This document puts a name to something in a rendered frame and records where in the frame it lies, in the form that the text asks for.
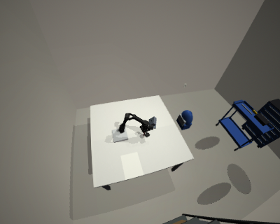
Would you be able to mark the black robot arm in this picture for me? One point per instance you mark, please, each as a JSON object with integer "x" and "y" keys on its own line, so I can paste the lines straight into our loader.
{"x": 145, "y": 124}

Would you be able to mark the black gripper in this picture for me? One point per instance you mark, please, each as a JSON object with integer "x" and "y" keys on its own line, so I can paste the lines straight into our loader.
{"x": 144, "y": 131}

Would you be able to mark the grey sloped panel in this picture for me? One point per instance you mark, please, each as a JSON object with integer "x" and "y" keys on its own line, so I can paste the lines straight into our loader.
{"x": 153, "y": 121}

